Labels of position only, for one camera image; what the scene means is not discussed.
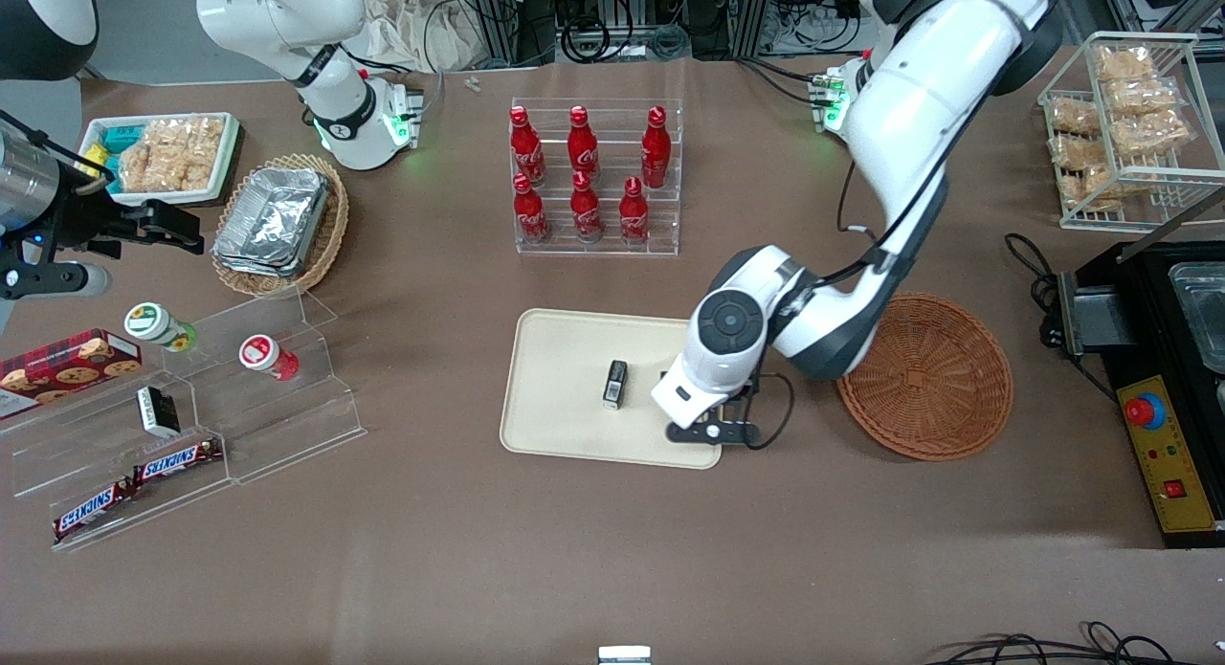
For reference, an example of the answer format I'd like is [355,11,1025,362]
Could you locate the yellow emergency stop box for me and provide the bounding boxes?
[1116,374,1224,536]

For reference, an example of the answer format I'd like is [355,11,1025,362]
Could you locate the clear acrylic bottle rack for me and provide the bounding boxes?
[509,97,683,258]

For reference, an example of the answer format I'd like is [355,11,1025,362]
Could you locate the light oval wicker basket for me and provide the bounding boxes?
[210,152,351,299]

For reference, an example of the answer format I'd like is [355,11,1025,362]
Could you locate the white plastic snack tray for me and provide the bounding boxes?
[78,112,242,208]

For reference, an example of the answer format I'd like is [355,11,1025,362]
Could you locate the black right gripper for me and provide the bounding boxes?
[29,172,208,266]

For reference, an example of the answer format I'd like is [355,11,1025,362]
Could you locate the black floor cables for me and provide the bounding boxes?
[917,621,1180,665]

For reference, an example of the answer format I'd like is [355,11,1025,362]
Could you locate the clear acrylic stepped shelf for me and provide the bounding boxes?
[0,289,368,553]

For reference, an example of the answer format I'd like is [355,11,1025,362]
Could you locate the clear fried snack packet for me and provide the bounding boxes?
[1103,76,1182,118]
[1108,110,1194,161]
[1047,98,1103,136]
[1094,45,1156,84]
[1060,166,1118,213]
[1049,133,1108,170]

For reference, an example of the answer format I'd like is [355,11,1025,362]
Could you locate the small black box white side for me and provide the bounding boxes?
[136,385,182,439]

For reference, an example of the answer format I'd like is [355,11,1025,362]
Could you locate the red cola bottle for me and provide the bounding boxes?
[512,172,552,246]
[509,105,548,188]
[618,176,652,248]
[639,105,674,190]
[567,105,601,188]
[569,170,605,244]

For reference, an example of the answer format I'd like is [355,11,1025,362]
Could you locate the red lidded yogurt cup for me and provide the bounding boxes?
[238,333,301,382]

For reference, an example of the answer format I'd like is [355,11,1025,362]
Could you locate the beige cloth bag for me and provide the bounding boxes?
[362,0,486,74]

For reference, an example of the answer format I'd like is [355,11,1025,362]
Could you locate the black base cables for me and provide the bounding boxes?
[735,55,835,108]

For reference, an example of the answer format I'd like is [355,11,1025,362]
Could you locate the silver foil tray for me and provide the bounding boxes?
[212,166,332,270]
[214,249,312,278]

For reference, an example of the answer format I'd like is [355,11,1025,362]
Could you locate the green lidded yogurt cup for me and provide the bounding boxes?
[123,301,199,353]

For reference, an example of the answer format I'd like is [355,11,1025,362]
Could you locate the red cookie box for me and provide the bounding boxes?
[0,328,144,420]

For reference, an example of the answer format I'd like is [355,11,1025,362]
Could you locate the black appliance power cable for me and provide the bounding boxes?
[1004,232,1065,352]

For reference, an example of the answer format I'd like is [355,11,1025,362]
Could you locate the white wire rack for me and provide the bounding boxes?
[1037,31,1225,233]

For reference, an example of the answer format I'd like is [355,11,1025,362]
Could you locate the black countertop appliance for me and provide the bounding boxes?
[1053,236,1225,551]

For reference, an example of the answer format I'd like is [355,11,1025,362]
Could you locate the beige rectangular tray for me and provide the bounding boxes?
[499,307,727,471]

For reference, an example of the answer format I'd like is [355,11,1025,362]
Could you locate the brown round wicker basket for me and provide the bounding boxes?
[836,293,1014,463]

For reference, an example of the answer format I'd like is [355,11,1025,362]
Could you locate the clear rice cracker packet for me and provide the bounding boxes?
[153,148,218,193]
[144,117,227,155]
[117,141,159,194]

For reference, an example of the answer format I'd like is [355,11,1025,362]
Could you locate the steel pan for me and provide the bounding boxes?
[1167,260,1225,375]

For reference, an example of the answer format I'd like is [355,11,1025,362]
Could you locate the brown snickers bar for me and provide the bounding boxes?
[52,479,141,543]
[131,437,224,485]

